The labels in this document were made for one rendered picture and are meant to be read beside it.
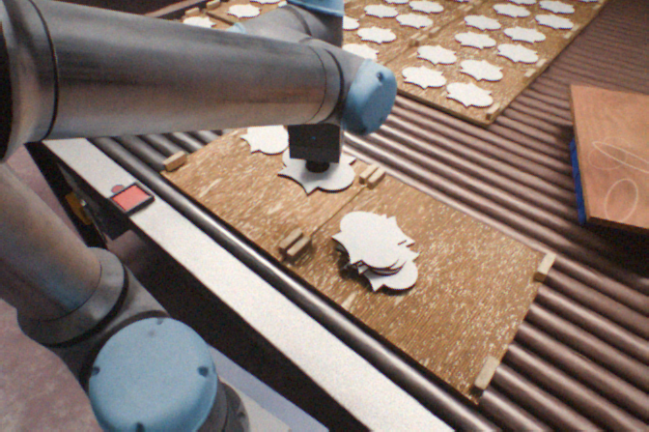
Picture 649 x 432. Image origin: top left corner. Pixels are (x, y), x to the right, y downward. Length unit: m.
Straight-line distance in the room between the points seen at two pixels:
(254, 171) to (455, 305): 0.55
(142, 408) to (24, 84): 0.33
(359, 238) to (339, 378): 0.25
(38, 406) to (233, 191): 1.25
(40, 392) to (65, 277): 1.54
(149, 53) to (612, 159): 0.97
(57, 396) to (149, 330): 1.48
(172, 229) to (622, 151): 0.99
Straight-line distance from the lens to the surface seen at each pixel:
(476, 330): 0.81
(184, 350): 0.49
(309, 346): 0.78
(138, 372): 0.50
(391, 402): 0.75
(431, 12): 1.92
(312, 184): 0.71
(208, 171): 1.06
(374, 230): 0.83
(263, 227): 0.91
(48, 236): 0.47
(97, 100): 0.26
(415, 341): 0.77
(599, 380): 0.88
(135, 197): 1.06
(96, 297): 0.53
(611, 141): 1.14
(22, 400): 2.04
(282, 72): 0.34
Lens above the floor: 1.62
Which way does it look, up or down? 44 degrees down
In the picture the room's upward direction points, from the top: straight up
